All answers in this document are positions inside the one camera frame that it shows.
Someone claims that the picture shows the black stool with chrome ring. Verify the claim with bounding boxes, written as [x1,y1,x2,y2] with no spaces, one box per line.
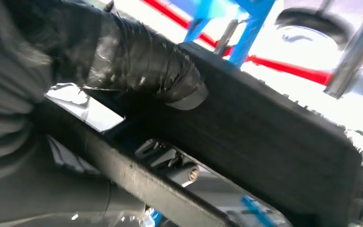
[275,6,356,48]

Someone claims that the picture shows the blue metal shelf rack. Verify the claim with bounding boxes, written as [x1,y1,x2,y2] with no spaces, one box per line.
[169,0,276,227]

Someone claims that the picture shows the red barrier belt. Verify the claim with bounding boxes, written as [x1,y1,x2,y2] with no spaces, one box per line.
[142,0,334,86]

